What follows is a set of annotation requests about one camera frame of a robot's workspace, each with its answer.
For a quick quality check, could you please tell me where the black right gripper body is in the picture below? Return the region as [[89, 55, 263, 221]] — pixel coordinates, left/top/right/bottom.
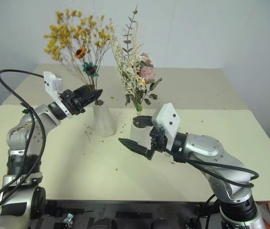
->
[[149, 125, 173, 155]]

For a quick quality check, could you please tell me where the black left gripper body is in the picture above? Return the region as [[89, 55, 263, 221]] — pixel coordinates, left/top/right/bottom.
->
[[58, 89, 86, 116]]

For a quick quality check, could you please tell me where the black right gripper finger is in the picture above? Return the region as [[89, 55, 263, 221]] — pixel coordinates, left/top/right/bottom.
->
[[132, 115, 153, 127], [118, 137, 155, 161]]

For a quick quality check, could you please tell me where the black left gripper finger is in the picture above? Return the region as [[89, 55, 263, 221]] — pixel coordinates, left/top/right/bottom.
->
[[77, 89, 104, 107], [73, 84, 96, 96]]

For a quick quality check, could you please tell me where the yellow dried flower bouquet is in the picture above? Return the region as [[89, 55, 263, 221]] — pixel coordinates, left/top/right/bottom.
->
[[43, 9, 117, 106]]

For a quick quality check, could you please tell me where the pink and white flower bouquet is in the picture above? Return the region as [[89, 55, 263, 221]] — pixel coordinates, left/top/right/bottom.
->
[[110, 4, 163, 113]]

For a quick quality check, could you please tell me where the short white vase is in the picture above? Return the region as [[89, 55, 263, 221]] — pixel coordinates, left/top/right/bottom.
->
[[130, 116, 153, 154]]

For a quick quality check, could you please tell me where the tall white cone vase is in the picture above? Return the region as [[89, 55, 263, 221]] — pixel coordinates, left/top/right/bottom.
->
[[92, 100, 117, 138]]

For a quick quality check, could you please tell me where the small silver metal clip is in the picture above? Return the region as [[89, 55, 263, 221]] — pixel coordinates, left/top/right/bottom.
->
[[63, 214, 75, 225]]

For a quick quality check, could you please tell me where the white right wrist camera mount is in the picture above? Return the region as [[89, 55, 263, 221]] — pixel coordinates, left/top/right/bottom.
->
[[151, 103, 182, 152]]

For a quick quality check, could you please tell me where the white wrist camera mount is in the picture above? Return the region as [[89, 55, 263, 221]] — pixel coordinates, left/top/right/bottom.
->
[[43, 71, 74, 120], [151, 103, 182, 152]]

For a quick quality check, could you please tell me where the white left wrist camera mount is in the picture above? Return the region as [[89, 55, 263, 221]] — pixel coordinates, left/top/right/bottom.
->
[[43, 71, 74, 120]]

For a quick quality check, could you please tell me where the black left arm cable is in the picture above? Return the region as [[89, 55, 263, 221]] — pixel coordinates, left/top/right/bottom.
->
[[0, 69, 47, 221]]

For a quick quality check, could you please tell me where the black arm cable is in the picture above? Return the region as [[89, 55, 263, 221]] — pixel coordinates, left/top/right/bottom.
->
[[159, 139, 260, 189], [0, 69, 47, 221]]

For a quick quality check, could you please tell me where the thin black hanging cable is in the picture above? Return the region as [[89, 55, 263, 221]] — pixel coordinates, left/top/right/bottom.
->
[[205, 193, 222, 229]]

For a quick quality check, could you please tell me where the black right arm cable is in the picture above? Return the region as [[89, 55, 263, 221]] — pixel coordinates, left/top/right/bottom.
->
[[159, 139, 260, 189]]

